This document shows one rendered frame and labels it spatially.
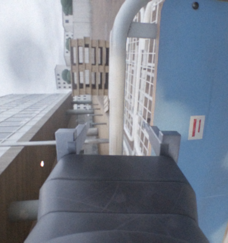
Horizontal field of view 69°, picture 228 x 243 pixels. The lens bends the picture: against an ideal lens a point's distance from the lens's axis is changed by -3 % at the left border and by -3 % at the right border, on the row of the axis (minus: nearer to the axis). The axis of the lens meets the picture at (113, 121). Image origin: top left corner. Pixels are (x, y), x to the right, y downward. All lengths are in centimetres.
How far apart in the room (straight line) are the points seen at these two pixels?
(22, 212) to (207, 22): 631
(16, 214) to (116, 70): 630
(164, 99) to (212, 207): 25
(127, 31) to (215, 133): 22
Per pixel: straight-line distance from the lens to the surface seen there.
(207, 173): 36
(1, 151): 851
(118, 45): 24
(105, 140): 546
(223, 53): 31
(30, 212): 630
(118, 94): 24
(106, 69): 398
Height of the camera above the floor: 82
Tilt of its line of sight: 9 degrees down
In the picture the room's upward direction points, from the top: 92 degrees counter-clockwise
